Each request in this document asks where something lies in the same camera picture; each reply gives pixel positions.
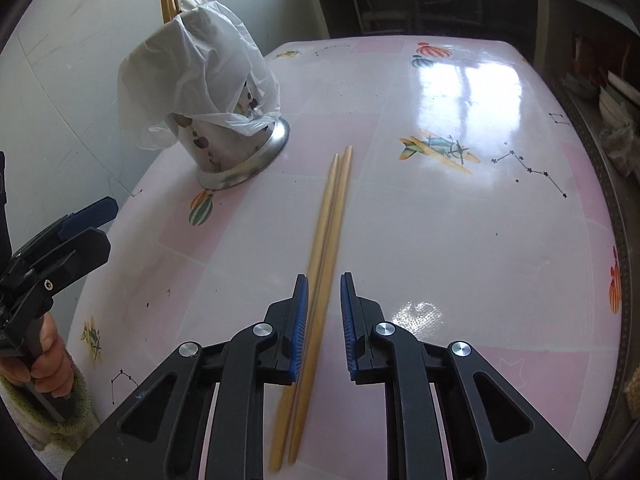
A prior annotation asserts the lone bamboo chopstick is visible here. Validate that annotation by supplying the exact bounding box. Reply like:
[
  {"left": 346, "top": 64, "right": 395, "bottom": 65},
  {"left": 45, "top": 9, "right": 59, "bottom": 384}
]
[{"left": 268, "top": 154, "right": 340, "bottom": 471}]

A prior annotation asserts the white plastic bag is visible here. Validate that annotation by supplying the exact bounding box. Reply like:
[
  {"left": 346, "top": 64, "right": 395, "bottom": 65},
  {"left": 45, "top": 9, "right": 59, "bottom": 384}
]
[{"left": 117, "top": 1, "right": 281, "bottom": 150}]

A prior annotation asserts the steel utensil holder cup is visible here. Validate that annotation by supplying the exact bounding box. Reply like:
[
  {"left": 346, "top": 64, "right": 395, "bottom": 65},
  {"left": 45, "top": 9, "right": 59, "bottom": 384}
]
[{"left": 166, "top": 76, "right": 290, "bottom": 191}]

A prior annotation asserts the pink patterned tablecloth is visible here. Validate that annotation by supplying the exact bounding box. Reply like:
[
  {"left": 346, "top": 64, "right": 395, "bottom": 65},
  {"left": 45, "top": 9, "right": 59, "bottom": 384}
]
[{"left": 67, "top": 37, "right": 622, "bottom": 456}]

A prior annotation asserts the person's left hand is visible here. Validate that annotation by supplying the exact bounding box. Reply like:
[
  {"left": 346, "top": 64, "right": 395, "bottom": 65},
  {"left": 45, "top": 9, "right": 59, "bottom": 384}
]
[{"left": 1, "top": 313, "right": 74, "bottom": 398}]

